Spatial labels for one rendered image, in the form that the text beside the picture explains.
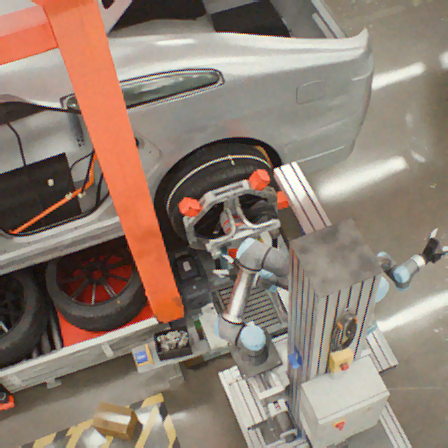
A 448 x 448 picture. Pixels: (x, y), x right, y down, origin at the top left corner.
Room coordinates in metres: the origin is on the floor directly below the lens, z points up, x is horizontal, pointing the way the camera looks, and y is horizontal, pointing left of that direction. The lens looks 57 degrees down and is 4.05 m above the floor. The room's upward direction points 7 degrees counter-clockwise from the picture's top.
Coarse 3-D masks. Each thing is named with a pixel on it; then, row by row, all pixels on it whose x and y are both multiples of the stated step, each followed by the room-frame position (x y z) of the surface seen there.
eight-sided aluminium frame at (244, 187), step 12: (216, 192) 2.14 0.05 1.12; (240, 192) 2.13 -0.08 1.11; (252, 192) 2.15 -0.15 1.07; (264, 192) 2.16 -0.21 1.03; (204, 204) 2.10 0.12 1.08; (276, 204) 2.18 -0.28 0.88; (264, 216) 2.21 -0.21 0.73; (192, 228) 2.06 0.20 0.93; (192, 240) 2.06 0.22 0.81; (204, 240) 2.12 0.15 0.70
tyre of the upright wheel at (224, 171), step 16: (224, 144) 2.43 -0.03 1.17; (240, 144) 2.45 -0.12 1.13; (192, 160) 2.35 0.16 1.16; (208, 160) 2.33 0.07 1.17; (224, 160) 2.31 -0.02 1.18; (240, 160) 2.31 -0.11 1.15; (256, 160) 2.35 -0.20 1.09; (176, 176) 2.31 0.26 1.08; (192, 176) 2.26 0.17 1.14; (208, 176) 2.22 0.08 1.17; (224, 176) 2.20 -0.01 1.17; (240, 176) 2.22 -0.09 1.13; (272, 176) 2.28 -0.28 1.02; (176, 192) 2.23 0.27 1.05; (192, 192) 2.16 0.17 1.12; (176, 208) 2.15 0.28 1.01; (176, 224) 2.12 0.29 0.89
